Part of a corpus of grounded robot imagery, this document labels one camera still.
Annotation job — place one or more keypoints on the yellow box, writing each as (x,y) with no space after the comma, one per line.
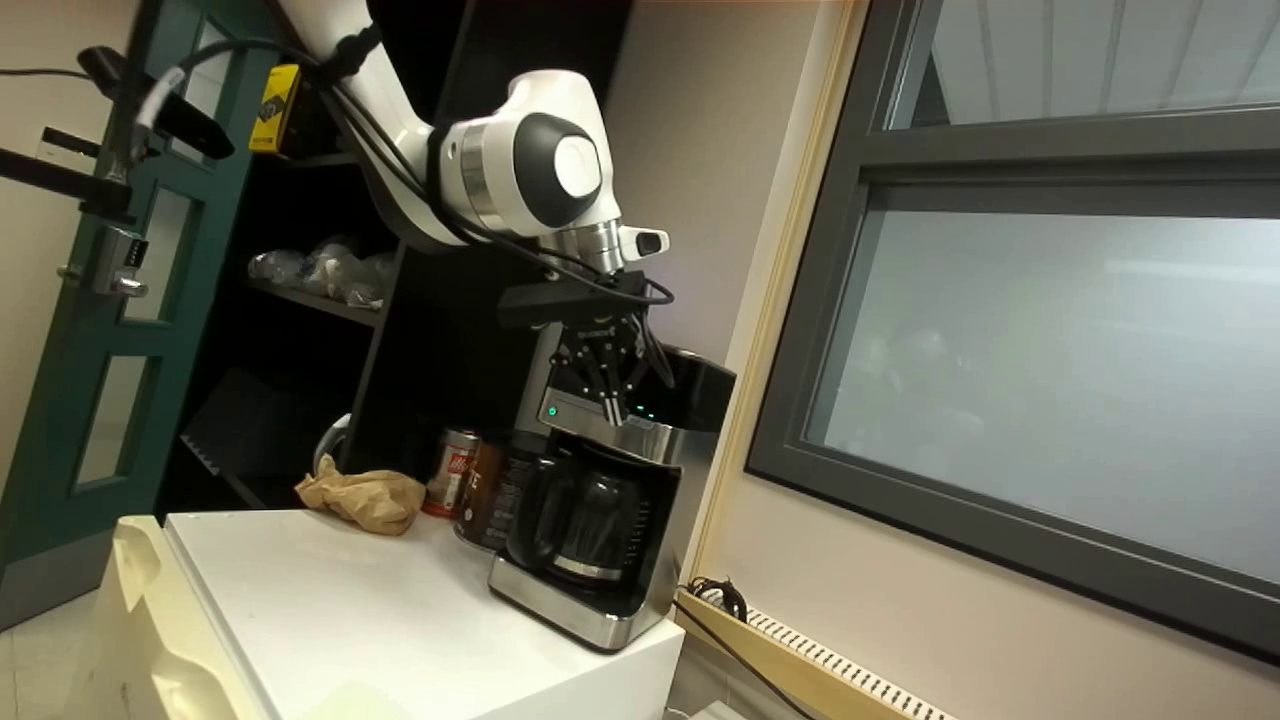
(279,109)

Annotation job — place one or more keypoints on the black steel coffee machine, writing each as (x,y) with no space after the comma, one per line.
(640,440)

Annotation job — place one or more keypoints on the clear plastic bags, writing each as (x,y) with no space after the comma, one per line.
(325,269)

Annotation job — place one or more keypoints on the green door frame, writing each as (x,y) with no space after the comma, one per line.
(80,375)

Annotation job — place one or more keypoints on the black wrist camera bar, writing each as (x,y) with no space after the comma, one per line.
(563,302)

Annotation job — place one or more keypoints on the black shelf unit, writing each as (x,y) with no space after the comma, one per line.
(427,345)

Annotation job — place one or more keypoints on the glass coffee carafe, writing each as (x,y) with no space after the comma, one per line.
(584,513)

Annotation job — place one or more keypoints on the dark grey window frame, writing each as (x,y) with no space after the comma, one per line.
(855,403)

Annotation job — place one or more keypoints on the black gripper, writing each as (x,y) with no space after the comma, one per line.
(597,329)

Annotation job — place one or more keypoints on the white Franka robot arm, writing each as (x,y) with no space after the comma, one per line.
(504,146)

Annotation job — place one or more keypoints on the black camera on stand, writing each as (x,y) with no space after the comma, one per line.
(122,123)

